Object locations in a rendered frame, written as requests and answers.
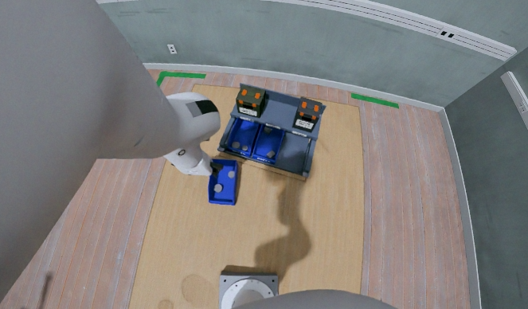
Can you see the blue bin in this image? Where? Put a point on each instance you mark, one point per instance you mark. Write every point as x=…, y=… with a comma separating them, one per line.
x=266, y=143
x=228, y=194
x=245, y=133

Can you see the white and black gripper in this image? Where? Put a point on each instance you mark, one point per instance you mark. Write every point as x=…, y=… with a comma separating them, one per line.
x=204, y=167

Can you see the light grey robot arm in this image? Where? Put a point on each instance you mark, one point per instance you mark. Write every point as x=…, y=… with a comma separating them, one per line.
x=71, y=88

